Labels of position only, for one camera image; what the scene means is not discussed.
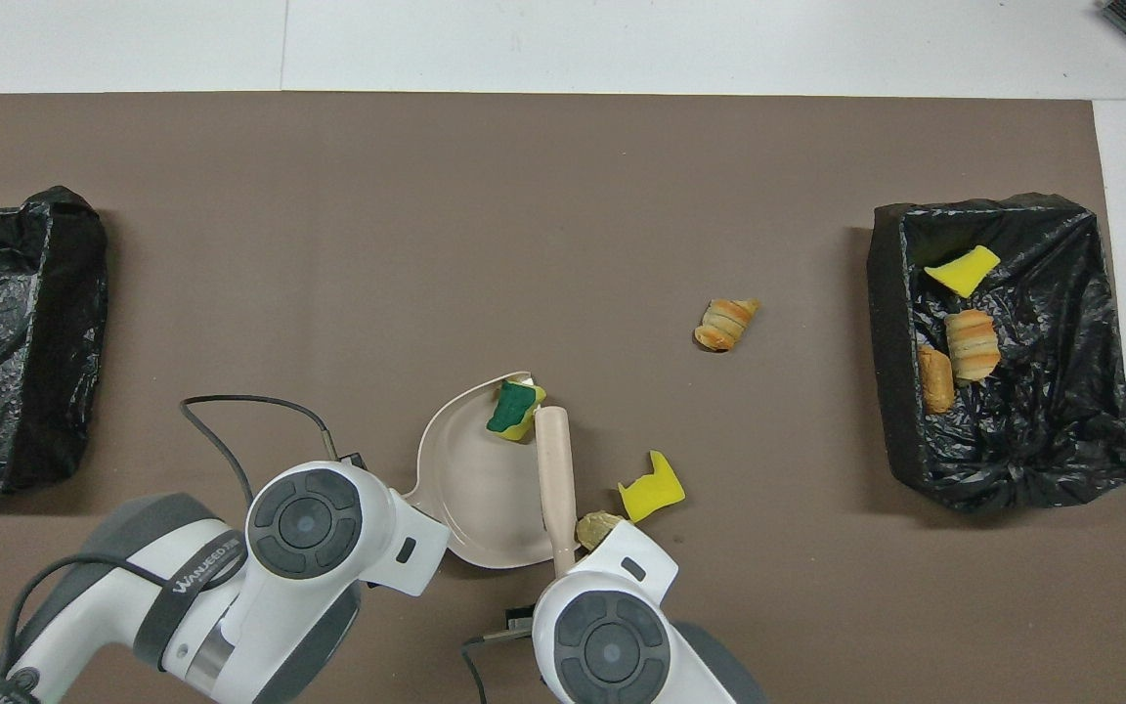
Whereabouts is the pale crumbly bread piece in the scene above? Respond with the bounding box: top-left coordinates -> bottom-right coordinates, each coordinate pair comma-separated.
575,509 -> 628,551

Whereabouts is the beige plastic dustpan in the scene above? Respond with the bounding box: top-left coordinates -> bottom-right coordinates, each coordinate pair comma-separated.
402,371 -> 564,570

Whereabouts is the beige hand brush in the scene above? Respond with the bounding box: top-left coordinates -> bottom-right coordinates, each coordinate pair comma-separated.
534,406 -> 579,580

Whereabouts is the green and yellow sponge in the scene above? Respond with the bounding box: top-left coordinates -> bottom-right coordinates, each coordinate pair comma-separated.
485,379 -> 546,443

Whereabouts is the yellow sponge piece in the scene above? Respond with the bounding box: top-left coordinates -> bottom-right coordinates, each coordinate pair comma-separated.
618,450 -> 687,522
923,244 -> 1002,299

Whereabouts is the striped croissant piece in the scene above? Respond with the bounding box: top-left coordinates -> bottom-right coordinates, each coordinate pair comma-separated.
693,297 -> 761,353
945,309 -> 1001,384

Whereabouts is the brown bread roll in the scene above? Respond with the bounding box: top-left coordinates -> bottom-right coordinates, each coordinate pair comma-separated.
918,344 -> 956,415

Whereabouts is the brown table mat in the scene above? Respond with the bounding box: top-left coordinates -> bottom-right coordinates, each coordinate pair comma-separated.
0,93 -> 1126,704

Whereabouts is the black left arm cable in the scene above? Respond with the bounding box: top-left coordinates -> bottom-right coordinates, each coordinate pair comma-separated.
0,395 -> 344,704

